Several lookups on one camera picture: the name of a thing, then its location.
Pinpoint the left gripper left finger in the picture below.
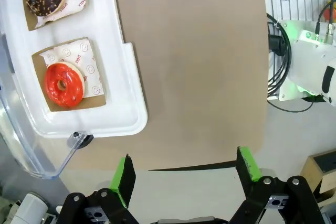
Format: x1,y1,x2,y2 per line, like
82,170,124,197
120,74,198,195
56,153,140,224

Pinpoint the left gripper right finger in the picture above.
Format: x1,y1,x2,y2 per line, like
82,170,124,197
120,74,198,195
229,145,326,224

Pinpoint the brown cardboard donut tray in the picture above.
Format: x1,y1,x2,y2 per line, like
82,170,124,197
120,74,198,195
20,0,88,31
31,37,107,112

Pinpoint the red glazed donut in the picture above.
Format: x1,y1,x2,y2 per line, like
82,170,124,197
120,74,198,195
44,61,87,108

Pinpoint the white donut display tray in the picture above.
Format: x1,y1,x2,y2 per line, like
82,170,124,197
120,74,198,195
0,0,148,138

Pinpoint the black lid hinge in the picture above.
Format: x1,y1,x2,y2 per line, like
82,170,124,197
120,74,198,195
67,131,95,149

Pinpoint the light wooden box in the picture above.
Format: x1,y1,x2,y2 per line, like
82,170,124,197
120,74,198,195
300,149,336,201

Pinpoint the white cylinder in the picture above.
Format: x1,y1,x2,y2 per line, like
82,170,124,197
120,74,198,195
10,192,49,224

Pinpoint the clear plastic display lid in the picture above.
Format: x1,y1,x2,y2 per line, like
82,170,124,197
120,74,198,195
0,11,88,180

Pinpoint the yellow red stop button box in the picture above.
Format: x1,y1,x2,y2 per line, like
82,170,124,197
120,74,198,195
324,0,336,23

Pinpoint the black cable bundle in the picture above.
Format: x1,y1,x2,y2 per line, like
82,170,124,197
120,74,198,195
266,13,316,113

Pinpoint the thin black connector cable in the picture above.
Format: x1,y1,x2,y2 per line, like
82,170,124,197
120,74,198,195
314,0,336,35

